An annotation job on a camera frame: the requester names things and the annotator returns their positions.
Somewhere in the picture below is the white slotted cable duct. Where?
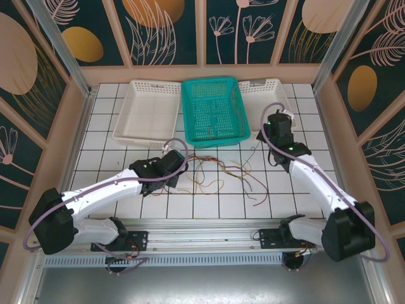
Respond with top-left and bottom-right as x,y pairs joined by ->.
42,255 -> 285,267

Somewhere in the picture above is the small circuit board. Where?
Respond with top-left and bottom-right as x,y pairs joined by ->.
296,246 -> 318,258
107,252 -> 140,264

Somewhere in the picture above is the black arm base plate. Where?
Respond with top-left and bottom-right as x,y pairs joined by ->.
90,230 -> 149,253
258,227 -> 317,251

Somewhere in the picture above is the grey metal base sheet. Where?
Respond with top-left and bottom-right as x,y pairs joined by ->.
18,250 -> 390,304

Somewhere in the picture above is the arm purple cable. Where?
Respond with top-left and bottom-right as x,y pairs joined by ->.
259,101 -> 390,272
24,138 -> 190,275

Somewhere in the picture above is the black cable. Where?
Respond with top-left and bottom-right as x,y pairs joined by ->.
239,169 -> 258,201
249,141 -> 265,160

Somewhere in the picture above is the aluminium side rail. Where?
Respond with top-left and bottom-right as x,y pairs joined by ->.
52,88 -> 96,222
313,88 -> 360,224

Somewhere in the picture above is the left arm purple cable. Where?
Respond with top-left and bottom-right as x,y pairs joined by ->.
24,138 -> 190,275

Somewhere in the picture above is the aluminium upright post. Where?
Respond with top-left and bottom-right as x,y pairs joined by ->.
312,0 -> 365,93
25,0 -> 93,98

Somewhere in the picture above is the aluminium front rail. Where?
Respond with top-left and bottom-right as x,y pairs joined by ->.
31,217 -> 376,254

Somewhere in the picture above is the teal perforated plastic basket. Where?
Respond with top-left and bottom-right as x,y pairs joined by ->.
180,75 -> 252,149

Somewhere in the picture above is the white perforated plastic basket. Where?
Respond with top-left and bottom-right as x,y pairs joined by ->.
113,79 -> 184,149
237,78 -> 298,131

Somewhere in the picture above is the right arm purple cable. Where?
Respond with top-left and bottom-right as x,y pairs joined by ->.
259,101 -> 390,272

